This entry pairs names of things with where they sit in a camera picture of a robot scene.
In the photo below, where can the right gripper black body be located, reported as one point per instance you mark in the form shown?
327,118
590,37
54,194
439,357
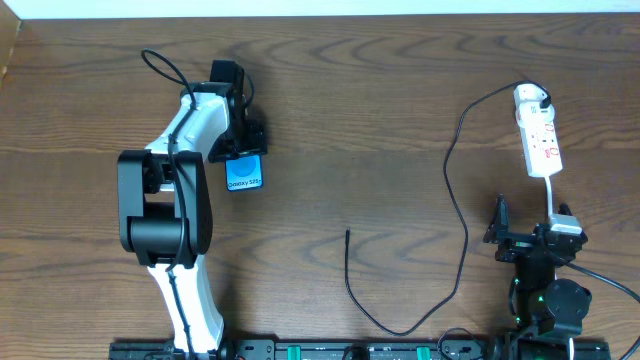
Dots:
523,238

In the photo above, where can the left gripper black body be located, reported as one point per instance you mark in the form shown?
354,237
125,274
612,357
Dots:
240,147

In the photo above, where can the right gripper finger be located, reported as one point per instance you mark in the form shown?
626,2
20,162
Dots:
500,220
564,209

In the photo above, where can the Galaxy smartphone blue screen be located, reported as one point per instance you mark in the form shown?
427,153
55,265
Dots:
244,173

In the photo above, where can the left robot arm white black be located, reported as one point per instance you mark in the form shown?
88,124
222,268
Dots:
165,213

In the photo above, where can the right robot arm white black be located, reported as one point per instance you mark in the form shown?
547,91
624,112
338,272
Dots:
549,310

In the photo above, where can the white power strip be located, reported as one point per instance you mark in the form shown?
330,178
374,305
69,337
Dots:
538,135

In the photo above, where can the white USB wall charger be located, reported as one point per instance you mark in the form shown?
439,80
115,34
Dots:
529,92

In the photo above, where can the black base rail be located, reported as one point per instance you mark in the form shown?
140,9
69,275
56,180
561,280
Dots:
455,348

